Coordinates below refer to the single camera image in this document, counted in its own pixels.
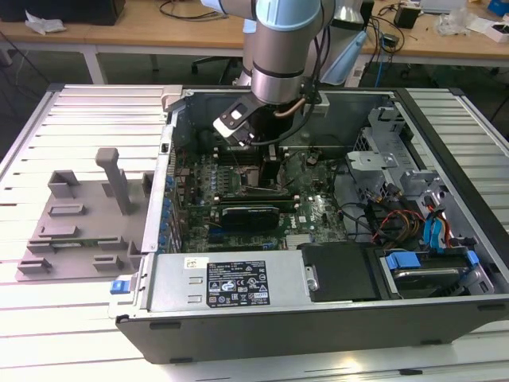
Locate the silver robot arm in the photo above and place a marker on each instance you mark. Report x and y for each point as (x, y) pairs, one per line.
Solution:
(274, 79)

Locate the CPU socket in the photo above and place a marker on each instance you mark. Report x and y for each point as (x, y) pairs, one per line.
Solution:
(250, 177)

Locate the round coin cell battery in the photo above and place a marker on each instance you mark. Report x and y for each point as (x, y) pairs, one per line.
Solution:
(312, 158)

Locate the green motherboard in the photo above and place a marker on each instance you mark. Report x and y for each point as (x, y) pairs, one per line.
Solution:
(314, 211)

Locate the black graphics card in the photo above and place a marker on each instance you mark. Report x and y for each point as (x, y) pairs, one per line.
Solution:
(250, 219)

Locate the black power adapter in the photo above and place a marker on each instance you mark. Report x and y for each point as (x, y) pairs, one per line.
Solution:
(389, 41)

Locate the wooden desk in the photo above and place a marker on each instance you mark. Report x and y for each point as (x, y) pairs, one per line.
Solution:
(159, 33)

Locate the black plastic cover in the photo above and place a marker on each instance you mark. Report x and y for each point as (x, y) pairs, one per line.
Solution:
(338, 270)

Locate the small black speaker box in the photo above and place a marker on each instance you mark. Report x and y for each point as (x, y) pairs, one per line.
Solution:
(406, 16)

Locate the grey power supply unit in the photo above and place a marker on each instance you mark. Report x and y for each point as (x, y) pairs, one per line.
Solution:
(175, 278)

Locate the hard disk in blue carrier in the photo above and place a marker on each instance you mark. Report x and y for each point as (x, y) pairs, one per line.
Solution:
(403, 260)

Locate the white flat device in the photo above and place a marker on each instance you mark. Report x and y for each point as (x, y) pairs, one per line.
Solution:
(441, 5)

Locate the clear plastic bag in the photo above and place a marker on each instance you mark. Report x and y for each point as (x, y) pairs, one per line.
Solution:
(453, 20)

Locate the grey parts rack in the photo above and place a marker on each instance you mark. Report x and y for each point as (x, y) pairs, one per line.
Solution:
(91, 223)

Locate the black and grey PC case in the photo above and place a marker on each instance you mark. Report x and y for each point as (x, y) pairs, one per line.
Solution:
(278, 338)

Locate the white cardboard box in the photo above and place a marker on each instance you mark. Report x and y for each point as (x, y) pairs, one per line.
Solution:
(477, 26)

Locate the blue case latch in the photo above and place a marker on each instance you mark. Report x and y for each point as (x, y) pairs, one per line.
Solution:
(119, 287)

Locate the black box on desk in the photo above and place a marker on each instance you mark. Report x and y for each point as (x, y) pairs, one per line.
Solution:
(79, 10)

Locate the blue box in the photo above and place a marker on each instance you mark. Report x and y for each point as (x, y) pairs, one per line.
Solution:
(499, 7)

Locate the crumpled white paper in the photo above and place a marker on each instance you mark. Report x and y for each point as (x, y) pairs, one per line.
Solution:
(43, 24)

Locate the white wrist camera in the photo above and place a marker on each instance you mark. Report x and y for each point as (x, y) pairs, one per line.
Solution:
(226, 127)

